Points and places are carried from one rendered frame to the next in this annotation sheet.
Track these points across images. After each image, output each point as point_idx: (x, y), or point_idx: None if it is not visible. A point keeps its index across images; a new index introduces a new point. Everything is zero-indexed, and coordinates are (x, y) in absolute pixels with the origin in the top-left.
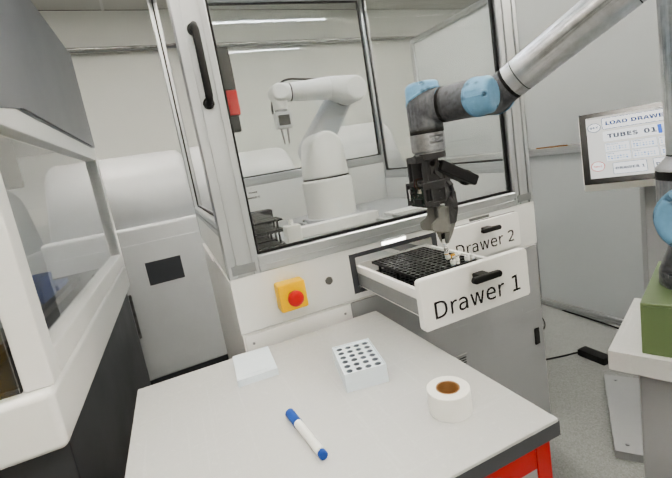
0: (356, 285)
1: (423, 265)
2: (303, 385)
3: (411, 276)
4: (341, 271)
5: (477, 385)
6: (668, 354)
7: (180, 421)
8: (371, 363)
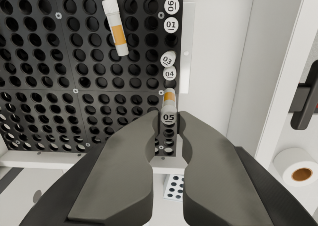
0: None
1: (116, 108)
2: (178, 208)
3: (159, 155)
4: (23, 188)
5: (290, 129)
6: None
7: None
8: None
